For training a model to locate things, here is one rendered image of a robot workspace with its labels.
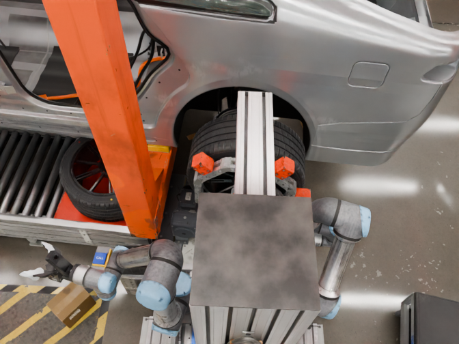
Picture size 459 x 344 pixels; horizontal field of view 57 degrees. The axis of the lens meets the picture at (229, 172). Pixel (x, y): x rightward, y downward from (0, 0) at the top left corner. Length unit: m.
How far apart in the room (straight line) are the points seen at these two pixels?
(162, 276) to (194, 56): 1.06
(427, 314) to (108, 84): 2.20
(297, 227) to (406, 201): 2.72
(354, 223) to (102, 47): 1.12
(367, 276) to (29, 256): 2.38
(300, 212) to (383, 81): 1.33
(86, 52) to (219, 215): 0.78
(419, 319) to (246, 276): 2.07
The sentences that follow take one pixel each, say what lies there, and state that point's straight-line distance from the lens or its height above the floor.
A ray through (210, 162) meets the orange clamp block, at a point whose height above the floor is 1.08.
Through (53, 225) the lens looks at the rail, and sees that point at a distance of 2.91.
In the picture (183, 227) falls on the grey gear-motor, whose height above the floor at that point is 0.38.
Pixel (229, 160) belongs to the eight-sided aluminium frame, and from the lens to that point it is 2.09.
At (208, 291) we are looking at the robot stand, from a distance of 0.83.
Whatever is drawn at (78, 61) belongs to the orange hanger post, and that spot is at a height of 1.87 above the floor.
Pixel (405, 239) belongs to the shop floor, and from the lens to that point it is 3.41.
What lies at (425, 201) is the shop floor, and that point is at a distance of 3.65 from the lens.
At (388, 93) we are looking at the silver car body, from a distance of 2.21.
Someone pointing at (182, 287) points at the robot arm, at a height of 1.05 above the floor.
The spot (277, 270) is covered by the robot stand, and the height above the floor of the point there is 2.03.
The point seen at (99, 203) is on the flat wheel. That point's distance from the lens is 2.76.
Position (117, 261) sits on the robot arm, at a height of 1.18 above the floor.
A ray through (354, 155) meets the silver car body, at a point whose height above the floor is 0.84.
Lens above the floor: 2.82
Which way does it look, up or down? 56 degrees down
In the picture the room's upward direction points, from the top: 3 degrees clockwise
